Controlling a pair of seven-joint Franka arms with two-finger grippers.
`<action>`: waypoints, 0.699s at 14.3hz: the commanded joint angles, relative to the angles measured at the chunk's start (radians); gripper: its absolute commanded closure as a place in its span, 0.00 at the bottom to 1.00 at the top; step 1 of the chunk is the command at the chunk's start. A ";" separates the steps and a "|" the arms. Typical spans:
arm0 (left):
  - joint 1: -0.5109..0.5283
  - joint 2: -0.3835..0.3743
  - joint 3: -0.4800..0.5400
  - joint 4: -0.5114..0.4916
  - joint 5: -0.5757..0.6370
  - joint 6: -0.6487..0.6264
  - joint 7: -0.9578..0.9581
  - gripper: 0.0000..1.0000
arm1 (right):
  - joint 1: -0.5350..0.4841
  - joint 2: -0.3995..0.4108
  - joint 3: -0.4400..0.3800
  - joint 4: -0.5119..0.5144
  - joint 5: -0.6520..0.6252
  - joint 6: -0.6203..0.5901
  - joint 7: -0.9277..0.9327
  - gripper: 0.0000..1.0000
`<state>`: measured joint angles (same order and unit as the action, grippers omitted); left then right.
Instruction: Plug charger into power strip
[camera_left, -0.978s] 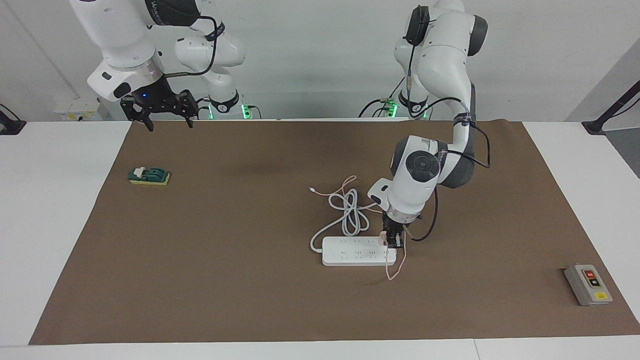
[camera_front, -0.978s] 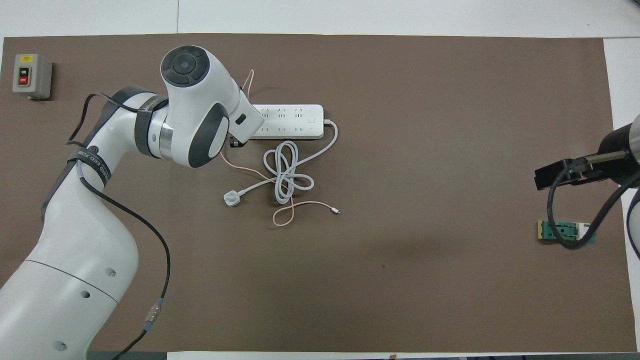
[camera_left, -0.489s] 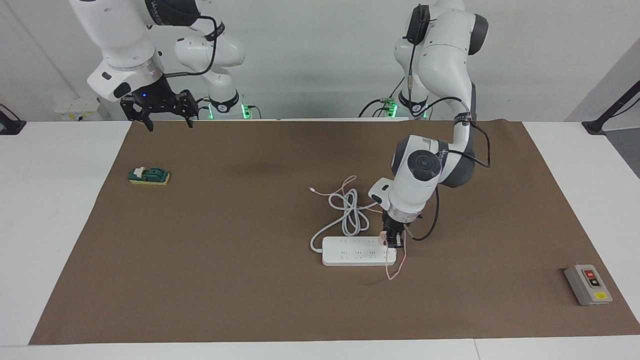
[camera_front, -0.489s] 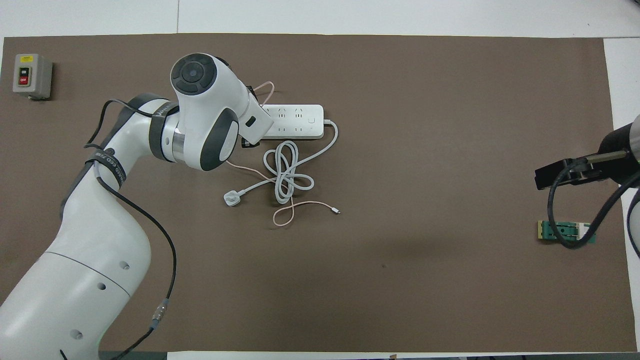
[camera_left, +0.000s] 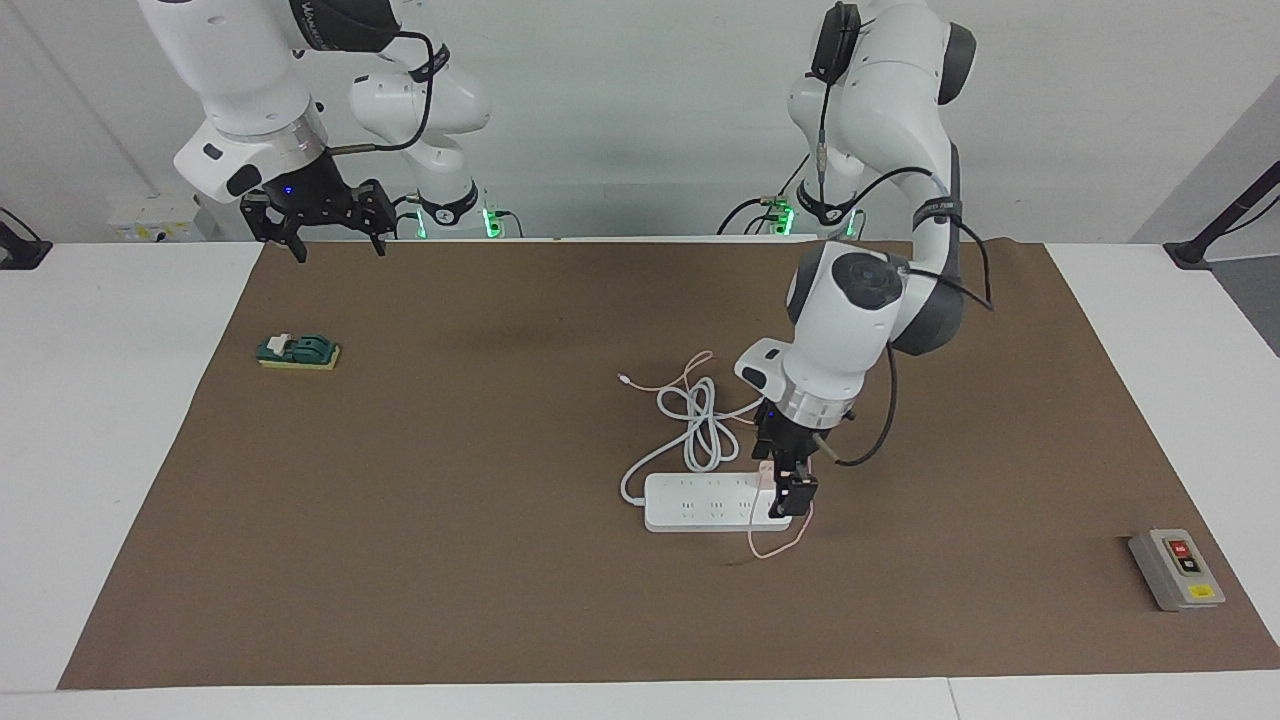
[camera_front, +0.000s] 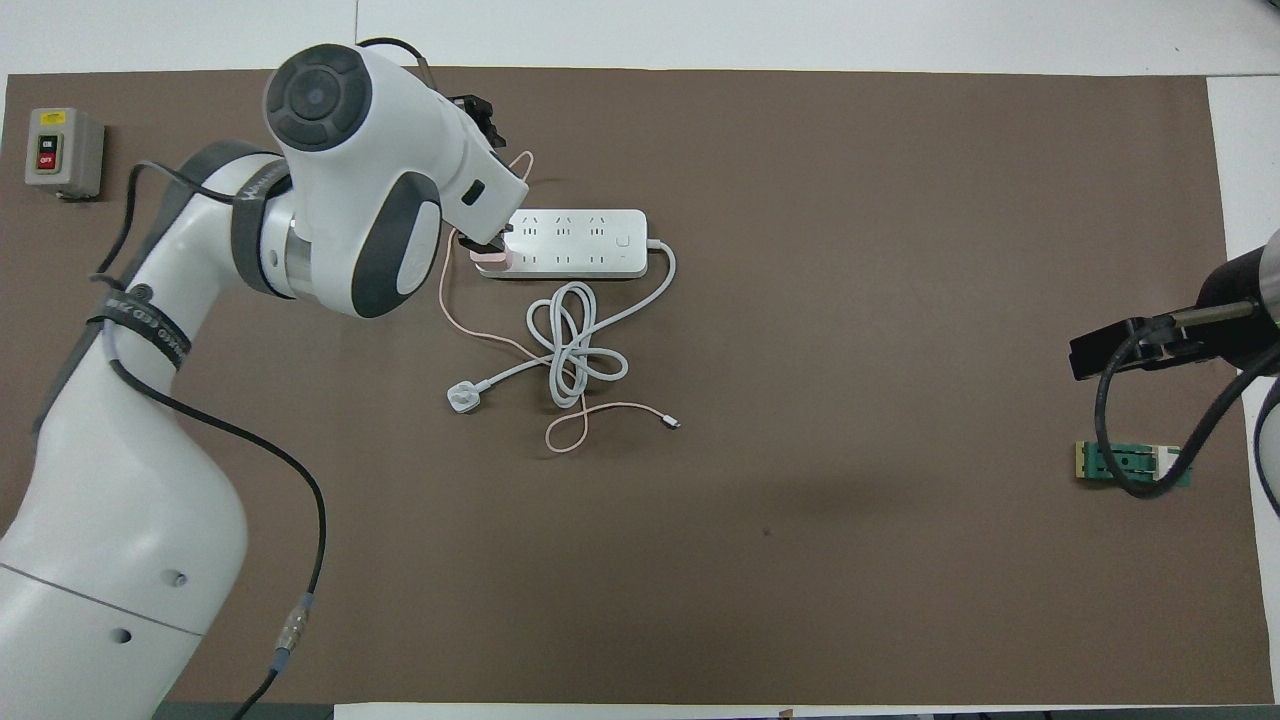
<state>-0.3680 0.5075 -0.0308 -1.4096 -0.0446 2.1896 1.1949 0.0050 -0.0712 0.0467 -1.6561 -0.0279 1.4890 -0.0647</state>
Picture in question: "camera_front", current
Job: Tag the pink charger block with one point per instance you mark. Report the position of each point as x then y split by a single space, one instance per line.
492 262

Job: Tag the grey on-off switch box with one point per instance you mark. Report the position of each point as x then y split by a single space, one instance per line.
62 150

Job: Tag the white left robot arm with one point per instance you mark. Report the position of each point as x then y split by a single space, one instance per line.
110 520

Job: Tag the green circuit board connector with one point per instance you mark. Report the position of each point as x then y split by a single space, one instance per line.
1112 463

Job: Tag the white power strip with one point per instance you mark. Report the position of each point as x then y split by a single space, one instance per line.
600 245

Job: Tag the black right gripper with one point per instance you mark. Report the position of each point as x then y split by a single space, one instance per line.
1160 343

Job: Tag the brown table mat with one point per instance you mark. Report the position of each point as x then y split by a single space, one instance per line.
850 550

